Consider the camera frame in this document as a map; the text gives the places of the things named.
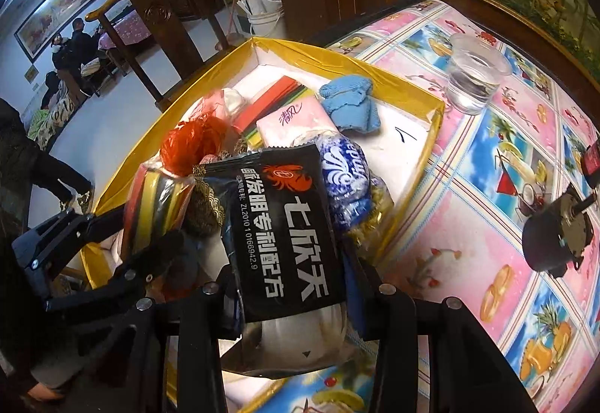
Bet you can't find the blue knit cloth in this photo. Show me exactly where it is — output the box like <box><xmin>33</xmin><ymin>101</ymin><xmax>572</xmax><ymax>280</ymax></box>
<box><xmin>319</xmin><ymin>74</ymin><xmax>381</xmax><ymax>132</ymax></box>

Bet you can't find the large orange plastic bag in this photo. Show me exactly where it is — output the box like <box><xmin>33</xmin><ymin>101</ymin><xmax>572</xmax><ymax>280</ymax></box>
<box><xmin>159</xmin><ymin>117</ymin><xmax>233</xmax><ymax>177</ymax></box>

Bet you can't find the person's left hand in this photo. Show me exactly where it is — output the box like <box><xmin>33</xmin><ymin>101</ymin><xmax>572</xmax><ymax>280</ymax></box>
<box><xmin>19</xmin><ymin>340</ymin><xmax>134</xmax><ymax>402</ymax></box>

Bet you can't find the wooden chair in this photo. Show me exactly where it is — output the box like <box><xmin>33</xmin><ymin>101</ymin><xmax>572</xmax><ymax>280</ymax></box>
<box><xmin>87</xmin><ymin>0</ymin><xmax>235</xmax><ymax>111</ymax></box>

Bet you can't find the person's dark trouser leg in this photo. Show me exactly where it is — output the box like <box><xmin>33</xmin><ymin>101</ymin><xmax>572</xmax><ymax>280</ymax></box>
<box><xmin>0</xmin><ymin>99</ymin><xmax>95</xmax><ymax>214</ymax></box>

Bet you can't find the clear plastic cup with water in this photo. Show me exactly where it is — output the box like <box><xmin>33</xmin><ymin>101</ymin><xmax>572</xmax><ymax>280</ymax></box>
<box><xmin>445</xmin><ymin>33</ymin><xmax>513</xmax><ymax>115</ymax></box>

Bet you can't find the blue white patterned packet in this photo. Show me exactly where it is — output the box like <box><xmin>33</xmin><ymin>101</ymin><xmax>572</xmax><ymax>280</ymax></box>
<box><xmin>314</xmin><ymin>134</ymin><xmax>397</xmax><ymax>249</ymax></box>

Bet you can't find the black snack packet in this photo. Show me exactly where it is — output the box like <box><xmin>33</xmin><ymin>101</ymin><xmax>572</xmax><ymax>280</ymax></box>
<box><xmin>192</xmin><ymin>143</ymin><xmax>373</xmax><ymax>378</ymax></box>

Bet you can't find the pack of coloured strips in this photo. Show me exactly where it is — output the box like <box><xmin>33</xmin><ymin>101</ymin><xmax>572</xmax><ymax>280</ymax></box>
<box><xmin>123</xmin><ymin>162</ymin><xmax>195</xmax><ymax>259</ymax></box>

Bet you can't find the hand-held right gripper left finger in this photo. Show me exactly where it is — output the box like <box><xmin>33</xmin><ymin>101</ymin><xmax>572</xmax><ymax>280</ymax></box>
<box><xmin>117</xmin><ymin>267</ymin><xmax>245</xmax><ymax>413</ymax></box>

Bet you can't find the pink tissue packet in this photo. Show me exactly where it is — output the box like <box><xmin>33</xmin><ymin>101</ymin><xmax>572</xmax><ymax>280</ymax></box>
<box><xmin>257</xmin><ymin>99</ymin><xmax>336</xmax><ymax>146</ymax></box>

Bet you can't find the black electric motor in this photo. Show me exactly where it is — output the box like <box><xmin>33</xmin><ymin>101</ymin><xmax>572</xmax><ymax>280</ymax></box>
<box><xmin>522</xmin><ymin>182</ymin><xmax>600</xmax><ymax>279</ymax></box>

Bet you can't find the framed wall painting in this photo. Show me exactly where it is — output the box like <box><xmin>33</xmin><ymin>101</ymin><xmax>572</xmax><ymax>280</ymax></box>
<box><xmin>14</xmin><ymin>0</ymin><xmax>101</xmax><ymax>62</ymax></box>

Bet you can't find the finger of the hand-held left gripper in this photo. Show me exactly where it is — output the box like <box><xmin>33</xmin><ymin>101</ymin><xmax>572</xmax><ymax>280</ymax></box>
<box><xmin>46</xmin><ymin>229</ymin><xmax>187</xmax><ymax>316</ymax></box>
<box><xmin>12</xmin><ymin>208</ymin><xmax>125</xmax><ymax>293</ymax></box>

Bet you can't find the white bucket with paper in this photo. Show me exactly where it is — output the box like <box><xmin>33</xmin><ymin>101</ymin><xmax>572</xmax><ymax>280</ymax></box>
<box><xmin>237</xmin><ymin>0</ymin><xmax>286</xmax><ymax>39</ymax></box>

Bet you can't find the bag of coloured sheets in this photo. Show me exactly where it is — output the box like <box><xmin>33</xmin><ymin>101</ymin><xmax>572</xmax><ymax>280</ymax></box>
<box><xmin>232</xmin><ymin>74</ymin><xmax>320</xmax><ymax>146</ymax></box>

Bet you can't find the yellow taped cardboard box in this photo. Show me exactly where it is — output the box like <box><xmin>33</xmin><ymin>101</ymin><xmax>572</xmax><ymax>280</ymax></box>
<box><xmin>79</xmin><ymin>37</ymin><xmax>446</xmax><ymax>413</ymax></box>

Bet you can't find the pink covered table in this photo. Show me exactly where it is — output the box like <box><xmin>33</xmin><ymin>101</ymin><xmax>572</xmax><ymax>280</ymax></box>
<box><xmin>98</xmin><ymin>10</ymin><xmax>153</xmax><ymax>53</ymax></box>

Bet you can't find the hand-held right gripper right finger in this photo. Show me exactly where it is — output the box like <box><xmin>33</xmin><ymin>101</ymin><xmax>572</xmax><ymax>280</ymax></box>
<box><xmin>341</xmin><ymin>249</ymin><xmax>540</xmax><ymax>413</ymax></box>

